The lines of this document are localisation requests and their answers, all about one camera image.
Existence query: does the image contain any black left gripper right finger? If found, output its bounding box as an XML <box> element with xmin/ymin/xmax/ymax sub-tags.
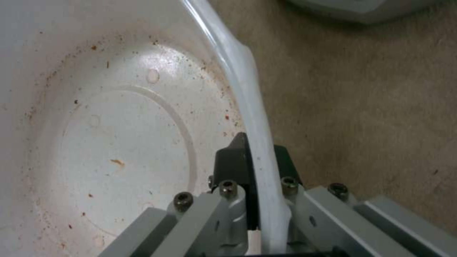
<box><xmin>273</xmin><ymin>145</ymin><xmax>457</xmax><ymax>257</ymax></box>

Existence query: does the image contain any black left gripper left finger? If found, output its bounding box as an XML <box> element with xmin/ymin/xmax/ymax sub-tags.
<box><xmin>101</xmin><ymin>132</ymin><xmax>261</xmax><ymax>257</ymax></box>

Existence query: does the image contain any white plastic takeout container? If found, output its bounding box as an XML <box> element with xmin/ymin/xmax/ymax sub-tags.
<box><xmin>0</xmin><ymin>0</ymin><xmax>291</xmax><ymax>257</ymax></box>

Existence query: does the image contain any white rounded robot shell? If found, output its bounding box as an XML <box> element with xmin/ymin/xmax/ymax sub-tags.
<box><xmin>285</xmin><ymin>0</ymin><xmax>457</xmax><ymax>26</ymax></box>

